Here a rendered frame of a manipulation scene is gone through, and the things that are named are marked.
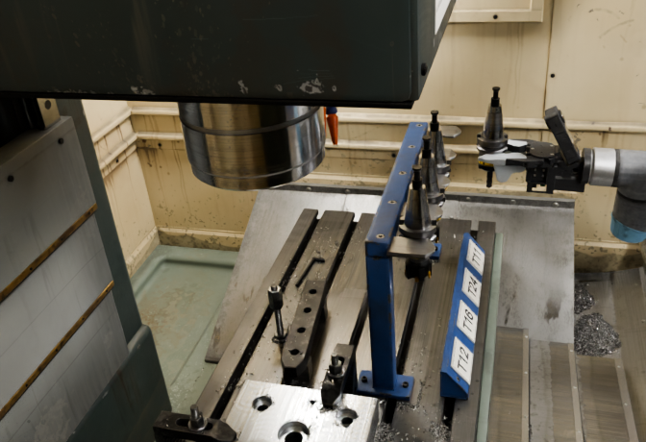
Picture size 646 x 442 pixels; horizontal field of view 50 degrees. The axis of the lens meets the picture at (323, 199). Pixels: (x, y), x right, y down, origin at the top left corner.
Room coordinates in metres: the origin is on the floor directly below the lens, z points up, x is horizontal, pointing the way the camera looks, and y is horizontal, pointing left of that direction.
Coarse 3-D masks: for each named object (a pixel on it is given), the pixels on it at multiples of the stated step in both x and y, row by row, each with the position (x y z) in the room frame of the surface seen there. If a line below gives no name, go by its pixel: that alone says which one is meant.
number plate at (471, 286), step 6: (468, 270) 1.17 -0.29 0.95; (468, 276) 1.16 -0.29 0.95; (462, 282) 1.13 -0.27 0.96; (468, 282) 1.14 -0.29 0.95; (474, 282) 1.15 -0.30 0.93; (480, 282) 1.16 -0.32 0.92; (462, 288) 1.11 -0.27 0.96; (468, 288) 1.12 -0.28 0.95; (474, 288) 1.13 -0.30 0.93; (480, 288) 1.15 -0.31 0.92; (468, 294) 1.10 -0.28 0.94; (474, 294) 1.12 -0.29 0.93; (480, 294) 1.13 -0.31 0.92; (474, 300) 1.10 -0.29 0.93
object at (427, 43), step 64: (0, 0) 0.65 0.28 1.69; (64, 0) 0.63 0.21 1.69; (128, 0) 0.61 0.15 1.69; (192, 0) 0.60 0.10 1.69; (256, 0) 0.58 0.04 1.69; (320, 0) 0.56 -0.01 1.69; (384, 0) 0.55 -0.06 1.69; (0, 64) 0.66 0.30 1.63; (64, 64) 0.64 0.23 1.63; (128, 64) 0.62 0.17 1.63; (192, 64) 0.60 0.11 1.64; (256, 64) 0.58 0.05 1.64; (320, 64) 0.56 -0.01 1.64; (384, 64) 0.55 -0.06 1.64
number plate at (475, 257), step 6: (468, 246) 1.25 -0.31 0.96; (474, 246) 1.27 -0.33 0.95; (468, 252) 1.23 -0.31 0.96; (474, 252) 1.25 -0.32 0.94; (480, 252) 1.26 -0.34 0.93; (468, 258) 1.21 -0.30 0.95; (474, 258) 1.23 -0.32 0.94; (480, 258) 1.24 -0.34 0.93; (474, 264) 1.21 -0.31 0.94; (480, 264) 1.22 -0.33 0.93; (480, 270) 1.20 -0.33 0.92
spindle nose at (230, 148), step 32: (192, 128) 0.67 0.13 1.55; (224, 128) 0.64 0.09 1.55; (256, 128) 0.64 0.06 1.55; (288, 128) 0.65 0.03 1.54; (320, 128) 0.69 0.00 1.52; (192, 160) 0.68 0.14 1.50; (224, 160) 0.64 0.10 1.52; (256, 160) 0.64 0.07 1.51; (288, 160) 0.65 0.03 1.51; (320, 160) 0.69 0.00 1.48
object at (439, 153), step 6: (432, 132) 1.15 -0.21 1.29; (438, 132) 1.15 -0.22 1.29; (432, 138) 1.15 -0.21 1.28; (438, 138) 1.14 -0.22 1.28; (432, 144) 1.14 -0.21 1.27; (438, 144) 1.14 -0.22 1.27; (432, 150) 1.14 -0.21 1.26; (438, 150) 1.14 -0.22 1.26; (444, 150) 1.15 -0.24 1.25; (438, 156) 1.14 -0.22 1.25; (444, 156) 1.15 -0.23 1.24; (438, 162) 1.14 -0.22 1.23; (444, 162) 1.14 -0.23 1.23
